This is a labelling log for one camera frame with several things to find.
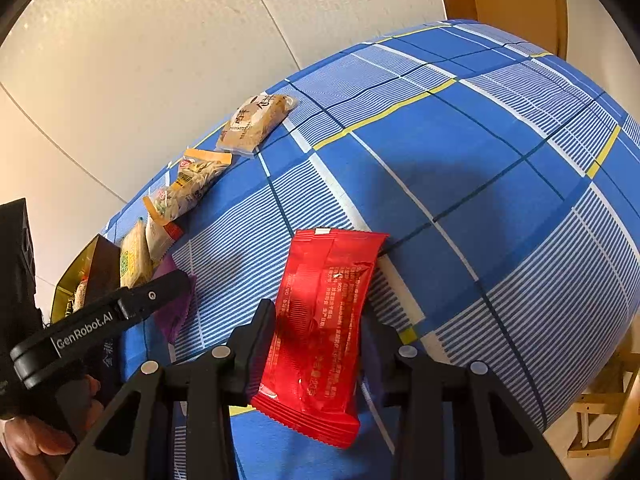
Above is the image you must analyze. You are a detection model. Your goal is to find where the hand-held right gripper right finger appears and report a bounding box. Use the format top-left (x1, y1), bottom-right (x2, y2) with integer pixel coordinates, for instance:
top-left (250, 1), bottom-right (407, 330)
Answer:
top-left (360, 310), bottom-right (573, 480)

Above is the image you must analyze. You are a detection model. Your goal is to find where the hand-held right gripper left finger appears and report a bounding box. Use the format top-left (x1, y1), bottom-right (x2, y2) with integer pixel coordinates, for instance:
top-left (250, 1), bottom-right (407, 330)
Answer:
top-left (52, 300), bottom-right (278, 480)

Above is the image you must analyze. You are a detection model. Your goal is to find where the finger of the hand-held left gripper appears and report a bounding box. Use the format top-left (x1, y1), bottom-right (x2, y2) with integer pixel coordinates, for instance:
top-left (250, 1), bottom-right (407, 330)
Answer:
top-left (120, 270), bottom-right (193, 322)

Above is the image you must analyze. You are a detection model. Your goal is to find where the purple snack packet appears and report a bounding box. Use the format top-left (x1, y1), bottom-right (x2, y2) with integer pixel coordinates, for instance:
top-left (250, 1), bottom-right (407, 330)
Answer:
top-left (152, 255), bottom-right (197, 343)

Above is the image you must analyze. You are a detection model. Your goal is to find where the yellow green cracker packet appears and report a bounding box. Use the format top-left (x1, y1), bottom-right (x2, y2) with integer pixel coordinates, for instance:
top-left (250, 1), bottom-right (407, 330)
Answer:
top-left (119, 220), bottom-right (153, 288)

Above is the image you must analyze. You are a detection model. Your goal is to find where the white red snack packet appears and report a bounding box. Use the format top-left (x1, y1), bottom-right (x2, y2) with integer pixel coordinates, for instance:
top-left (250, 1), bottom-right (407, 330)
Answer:
top-left (145, 215), bottom-right (185, 261)

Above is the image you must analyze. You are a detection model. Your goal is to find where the gold tin box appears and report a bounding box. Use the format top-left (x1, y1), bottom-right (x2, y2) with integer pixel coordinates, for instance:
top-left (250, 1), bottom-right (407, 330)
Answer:
top-left (50, 234), bottom-right (123, 323)

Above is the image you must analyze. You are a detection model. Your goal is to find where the orange seed snack packet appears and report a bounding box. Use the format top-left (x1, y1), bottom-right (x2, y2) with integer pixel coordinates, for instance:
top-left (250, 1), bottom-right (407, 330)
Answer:
top-left (142, 149), bottom-right (233, 226)

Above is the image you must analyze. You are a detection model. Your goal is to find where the tan pastry packet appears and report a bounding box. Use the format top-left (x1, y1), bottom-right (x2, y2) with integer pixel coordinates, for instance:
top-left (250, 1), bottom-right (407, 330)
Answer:
top-left (216, 94), bottom-right (298, 157)

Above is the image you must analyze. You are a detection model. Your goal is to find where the person's left hand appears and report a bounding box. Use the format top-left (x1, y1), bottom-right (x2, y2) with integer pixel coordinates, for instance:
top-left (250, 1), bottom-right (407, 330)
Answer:
top-left (0, 416), bottom-right (78, 478)

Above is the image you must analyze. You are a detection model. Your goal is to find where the blue plaid bed sheet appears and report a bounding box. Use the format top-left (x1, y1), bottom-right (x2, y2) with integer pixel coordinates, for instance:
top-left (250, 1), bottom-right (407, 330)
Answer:
top-left (95, 20), bottom-right (640, 480)

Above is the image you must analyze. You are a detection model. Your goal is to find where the wooden door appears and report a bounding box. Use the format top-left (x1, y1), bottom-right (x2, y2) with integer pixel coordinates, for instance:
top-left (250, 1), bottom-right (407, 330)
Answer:
top-left (432, 0), bottom-right (568, 58)

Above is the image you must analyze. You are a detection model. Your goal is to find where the wooden furniture frame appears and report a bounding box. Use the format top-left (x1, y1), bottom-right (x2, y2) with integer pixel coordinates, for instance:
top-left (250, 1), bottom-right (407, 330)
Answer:
top-left (565, 340), bottom-right (640, 461)

